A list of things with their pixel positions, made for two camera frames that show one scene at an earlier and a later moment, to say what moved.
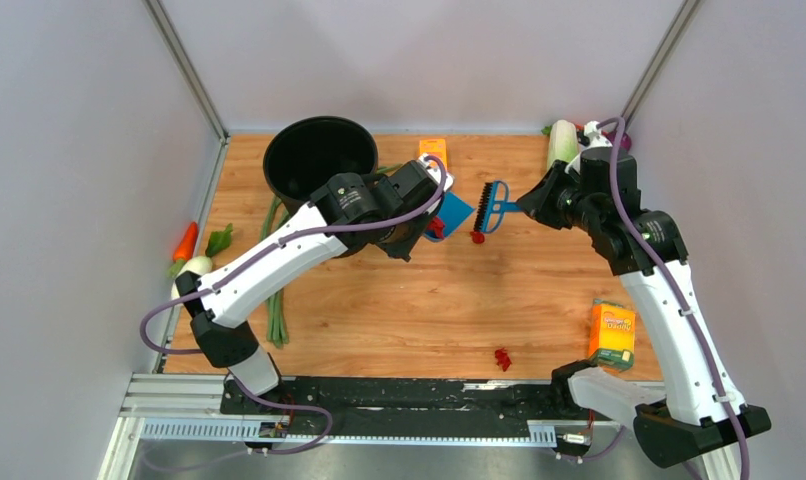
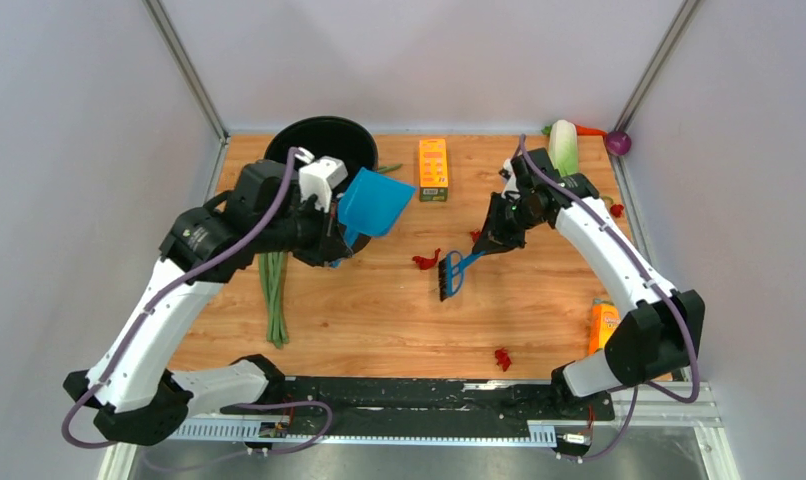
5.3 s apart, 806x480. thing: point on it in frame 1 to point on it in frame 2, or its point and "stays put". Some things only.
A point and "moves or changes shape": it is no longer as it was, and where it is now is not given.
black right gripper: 537,203 to 494,237
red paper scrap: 437,226 to 425,262
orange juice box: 612,335 stays put
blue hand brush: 492,206 moves or changes shape
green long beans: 275,303 stays put
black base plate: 537,398 stays put
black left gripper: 404,251 to 328,247
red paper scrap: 502,358 stays put
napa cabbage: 562,142 stays put
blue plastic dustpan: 453,212 moves or changes shape
